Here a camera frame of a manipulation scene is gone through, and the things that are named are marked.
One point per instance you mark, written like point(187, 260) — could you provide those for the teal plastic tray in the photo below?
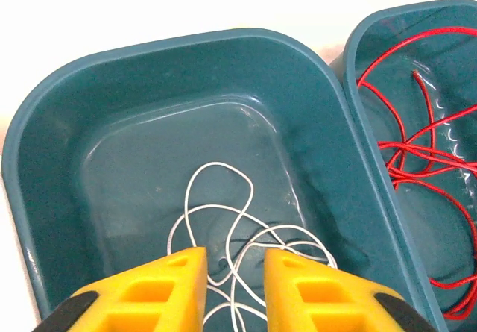
point(410, 22)
point(149, 86)

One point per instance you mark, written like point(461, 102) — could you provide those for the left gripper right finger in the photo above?
point(328, 302)

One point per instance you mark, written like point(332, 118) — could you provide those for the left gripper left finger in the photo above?
point(149, 302)

